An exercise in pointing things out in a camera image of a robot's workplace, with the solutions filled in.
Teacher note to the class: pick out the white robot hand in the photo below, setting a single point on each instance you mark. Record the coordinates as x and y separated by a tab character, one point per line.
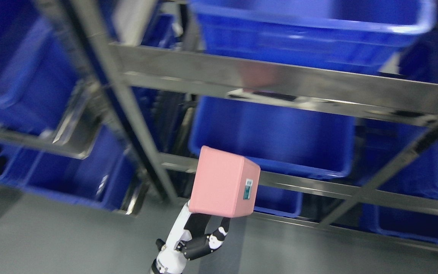
187	241

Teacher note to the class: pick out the pink plastic storage box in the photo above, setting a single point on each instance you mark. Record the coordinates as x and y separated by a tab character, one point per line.
225	184

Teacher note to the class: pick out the blue bin lower left shelf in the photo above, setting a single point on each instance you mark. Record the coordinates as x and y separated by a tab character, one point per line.
100	181

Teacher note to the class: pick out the blue bin shelf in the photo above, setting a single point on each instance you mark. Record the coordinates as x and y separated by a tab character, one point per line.
279	139
36	75
383	140
357	36
100	181

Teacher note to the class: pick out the blue bin middle shelf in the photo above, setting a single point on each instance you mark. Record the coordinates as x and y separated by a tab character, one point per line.
279	139

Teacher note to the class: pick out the steel shelf rack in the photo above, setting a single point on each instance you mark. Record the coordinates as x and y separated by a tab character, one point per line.
336	101

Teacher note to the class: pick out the blue bin right shelf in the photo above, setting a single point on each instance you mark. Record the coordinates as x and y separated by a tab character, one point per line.
383	140

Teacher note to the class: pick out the blue bin top shelf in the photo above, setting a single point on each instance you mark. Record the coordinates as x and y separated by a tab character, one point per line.
357	36

